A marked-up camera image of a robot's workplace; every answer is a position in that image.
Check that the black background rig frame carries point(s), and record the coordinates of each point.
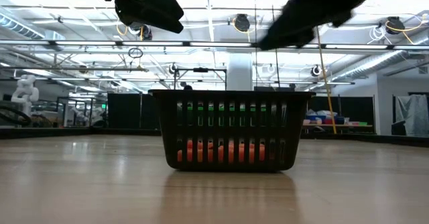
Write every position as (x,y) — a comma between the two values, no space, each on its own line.
(200,70)

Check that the black slotted plastic basket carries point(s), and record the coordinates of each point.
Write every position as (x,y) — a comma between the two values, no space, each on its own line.
(231,130)

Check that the blue plastic bin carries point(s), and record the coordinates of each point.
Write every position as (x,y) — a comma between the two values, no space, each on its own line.
(315,118)

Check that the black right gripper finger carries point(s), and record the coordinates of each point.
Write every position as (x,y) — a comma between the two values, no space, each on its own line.
(288,29)

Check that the orange toy skeleton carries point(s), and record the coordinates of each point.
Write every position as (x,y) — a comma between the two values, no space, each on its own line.
(261,152)
(231,152)
(200,152)

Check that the black overhead frame bar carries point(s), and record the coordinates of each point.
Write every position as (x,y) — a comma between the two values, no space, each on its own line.
(151,44)

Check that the green slotted plastic basket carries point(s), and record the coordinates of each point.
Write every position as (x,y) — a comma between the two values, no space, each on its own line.
(234,108)

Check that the white building pillar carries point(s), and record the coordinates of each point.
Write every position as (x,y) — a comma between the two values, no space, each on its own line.
(239,71)

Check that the grey cloth cover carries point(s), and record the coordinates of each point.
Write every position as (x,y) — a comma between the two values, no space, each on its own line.
(417,115)

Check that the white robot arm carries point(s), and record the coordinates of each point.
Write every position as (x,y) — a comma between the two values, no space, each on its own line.
(25,93)

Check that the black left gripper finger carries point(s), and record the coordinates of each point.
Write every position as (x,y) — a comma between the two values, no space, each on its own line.
(151,7)
(157,23)

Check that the black partition panel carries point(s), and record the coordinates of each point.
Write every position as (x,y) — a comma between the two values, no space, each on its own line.
(124,111)
(355,108)

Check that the person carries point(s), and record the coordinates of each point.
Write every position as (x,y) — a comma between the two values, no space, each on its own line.
(188,87)

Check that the wooden workbench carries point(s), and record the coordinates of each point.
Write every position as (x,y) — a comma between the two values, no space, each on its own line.
(335,125)

